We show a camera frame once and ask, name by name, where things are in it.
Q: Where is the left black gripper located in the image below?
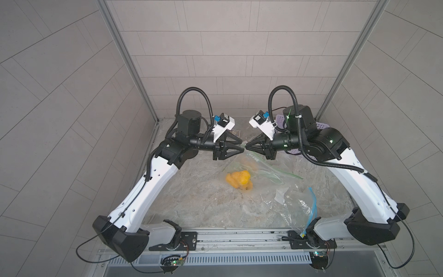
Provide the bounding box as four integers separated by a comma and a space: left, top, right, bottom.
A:
186, 131, 240, 161

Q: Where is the orange yellow pear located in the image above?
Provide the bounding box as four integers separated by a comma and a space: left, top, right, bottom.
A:
242, 182, 253, 190
226, 173, 239, 189
236, 170, 251, 187

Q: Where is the clear bag blue zip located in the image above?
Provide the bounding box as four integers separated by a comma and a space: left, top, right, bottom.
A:
261, 185, 317, 238

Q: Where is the clear bag green zip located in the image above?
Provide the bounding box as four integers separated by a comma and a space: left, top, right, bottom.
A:
216, 151, 306, 195

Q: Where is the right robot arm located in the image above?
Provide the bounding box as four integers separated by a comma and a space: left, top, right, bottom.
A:
246, 85, 410, 248

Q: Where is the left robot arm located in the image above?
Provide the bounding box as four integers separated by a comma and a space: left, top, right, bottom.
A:
93, 87, 244, 263

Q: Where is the small card box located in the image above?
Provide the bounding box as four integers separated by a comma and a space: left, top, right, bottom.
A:
231, 130, 241, 137

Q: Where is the purple plastic basket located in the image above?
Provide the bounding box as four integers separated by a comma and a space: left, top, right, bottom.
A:
275, 114, 329, 155

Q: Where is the right circuit board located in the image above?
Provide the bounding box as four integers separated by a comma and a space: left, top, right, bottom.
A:
309, 251, 329, 271

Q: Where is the circuit board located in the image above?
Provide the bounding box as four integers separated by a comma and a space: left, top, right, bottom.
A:
309, 251, 329, 271
160, 255, 185, 273

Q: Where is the left circuit board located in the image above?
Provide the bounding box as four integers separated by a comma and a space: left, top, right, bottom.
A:
160, 255, 185, 273

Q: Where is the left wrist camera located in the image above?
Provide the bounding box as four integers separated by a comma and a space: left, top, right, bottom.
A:
212, 113, 235, 143

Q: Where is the aluminium frame rail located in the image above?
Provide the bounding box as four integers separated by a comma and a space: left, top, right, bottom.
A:
93, 222, 376, 261

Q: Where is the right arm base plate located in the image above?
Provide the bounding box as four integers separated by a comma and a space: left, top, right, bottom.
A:
281, 230, 337, 250

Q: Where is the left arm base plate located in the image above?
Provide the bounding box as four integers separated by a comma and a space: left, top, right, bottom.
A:
148, 232, 198, 251

